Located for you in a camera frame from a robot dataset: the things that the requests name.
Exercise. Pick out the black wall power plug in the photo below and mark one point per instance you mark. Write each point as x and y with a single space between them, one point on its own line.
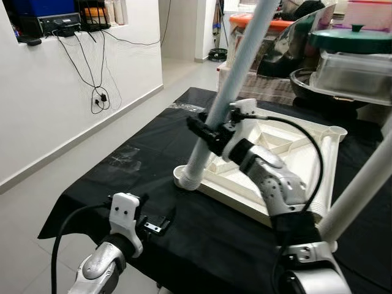
103 97

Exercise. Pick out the black set-top box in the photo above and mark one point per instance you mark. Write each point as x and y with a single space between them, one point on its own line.
58 24

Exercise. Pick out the pink purple container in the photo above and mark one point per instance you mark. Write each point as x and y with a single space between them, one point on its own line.
370 12

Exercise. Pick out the black tablecloth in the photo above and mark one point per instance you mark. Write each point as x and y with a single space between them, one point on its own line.
184 233

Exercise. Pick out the patterned cloth covered bench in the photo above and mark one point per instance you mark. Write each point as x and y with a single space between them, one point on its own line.
269 92

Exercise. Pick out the green round pot lid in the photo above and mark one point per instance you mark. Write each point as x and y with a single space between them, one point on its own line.
352 40

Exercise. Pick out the white plastic table top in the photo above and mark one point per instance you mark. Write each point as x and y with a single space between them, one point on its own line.
282 144

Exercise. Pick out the orange plastic crate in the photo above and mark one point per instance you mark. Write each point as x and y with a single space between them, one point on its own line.
95 11

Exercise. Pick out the black wifi router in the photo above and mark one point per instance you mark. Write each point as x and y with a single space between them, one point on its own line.
92 23

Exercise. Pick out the crumpled clear tape piece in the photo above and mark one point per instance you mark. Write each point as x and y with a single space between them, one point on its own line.
187 106

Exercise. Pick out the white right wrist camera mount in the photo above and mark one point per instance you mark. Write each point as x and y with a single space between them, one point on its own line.
244 107

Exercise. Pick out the white plastic table leg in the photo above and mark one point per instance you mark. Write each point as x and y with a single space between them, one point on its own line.
361 184
331 153
236 79

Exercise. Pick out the flat clear tape patch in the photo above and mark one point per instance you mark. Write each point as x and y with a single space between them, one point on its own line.
125 158

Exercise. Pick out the clear bin with orange lid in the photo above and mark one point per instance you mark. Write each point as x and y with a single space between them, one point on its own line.
282 24

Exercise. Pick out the clear plastic food container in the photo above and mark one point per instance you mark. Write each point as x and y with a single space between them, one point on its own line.
352 76

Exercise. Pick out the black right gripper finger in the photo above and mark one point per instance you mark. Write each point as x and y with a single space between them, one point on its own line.
202 128

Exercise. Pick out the shiny black plastic bag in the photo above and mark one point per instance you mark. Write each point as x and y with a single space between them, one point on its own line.
288 52

